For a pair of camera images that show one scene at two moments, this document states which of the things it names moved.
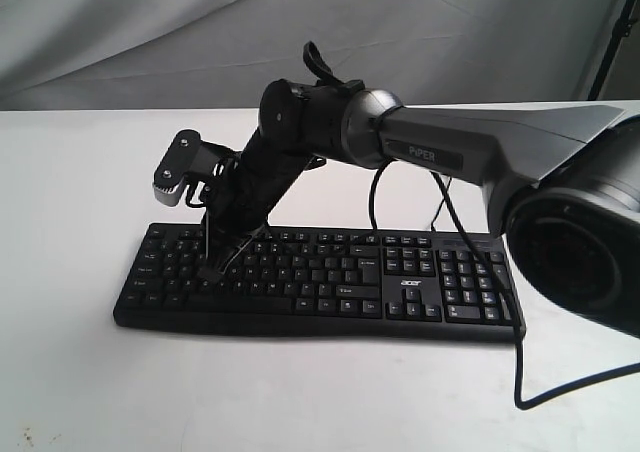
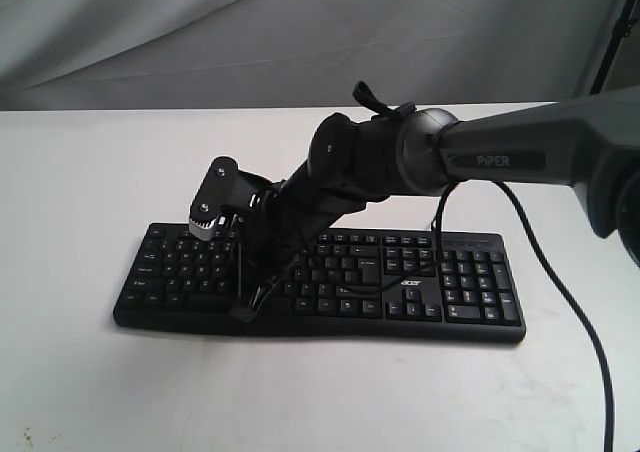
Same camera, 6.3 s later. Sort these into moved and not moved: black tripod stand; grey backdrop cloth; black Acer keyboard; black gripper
Moved: black gripper
Not moved: black Acer keyboard; grey backdrop cloth; black tripod stand
